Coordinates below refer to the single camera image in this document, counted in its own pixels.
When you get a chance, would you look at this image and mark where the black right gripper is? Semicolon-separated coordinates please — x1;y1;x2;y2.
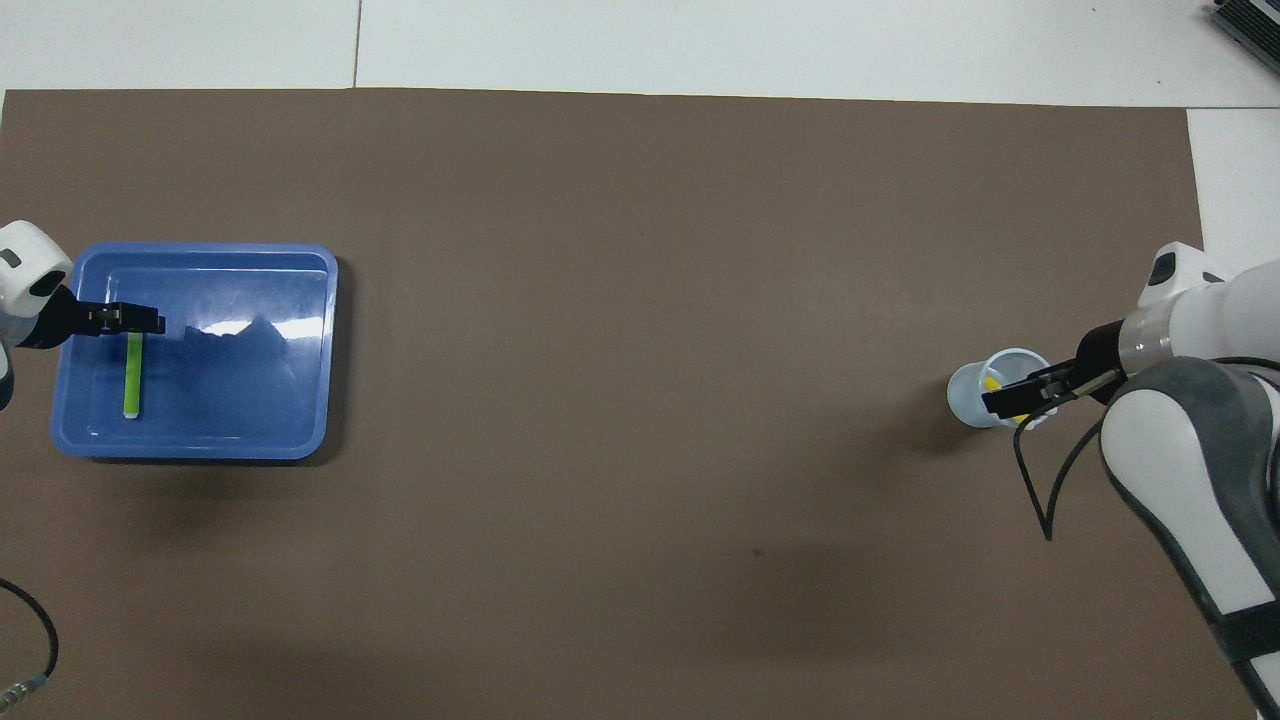
981;320;1133;420

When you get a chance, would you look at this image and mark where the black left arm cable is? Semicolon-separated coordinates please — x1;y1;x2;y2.
0;577;60;703

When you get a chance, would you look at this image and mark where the yellow pen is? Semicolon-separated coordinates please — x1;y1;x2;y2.
983;372;1032;427

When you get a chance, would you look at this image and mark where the brown table mat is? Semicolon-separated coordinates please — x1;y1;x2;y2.
0;88;1263;720

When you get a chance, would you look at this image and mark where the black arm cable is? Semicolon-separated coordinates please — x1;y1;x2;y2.
1012;385;1280;542
0;577;60;703

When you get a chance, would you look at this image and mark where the blue plastic tray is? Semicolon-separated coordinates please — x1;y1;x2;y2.
50;242;339;462

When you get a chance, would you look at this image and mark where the grey keyboard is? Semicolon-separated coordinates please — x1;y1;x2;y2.
1210;0;1280;51

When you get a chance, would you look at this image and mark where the pale blue mesh cup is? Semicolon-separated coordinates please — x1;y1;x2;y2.
946;348;1059;431

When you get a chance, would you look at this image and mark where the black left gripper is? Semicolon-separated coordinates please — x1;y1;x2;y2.
18;284;168;351

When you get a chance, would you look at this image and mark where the green pen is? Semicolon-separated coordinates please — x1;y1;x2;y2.
123;333;146;420

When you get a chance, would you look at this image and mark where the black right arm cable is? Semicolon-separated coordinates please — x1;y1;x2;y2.
1012;385;1280;542

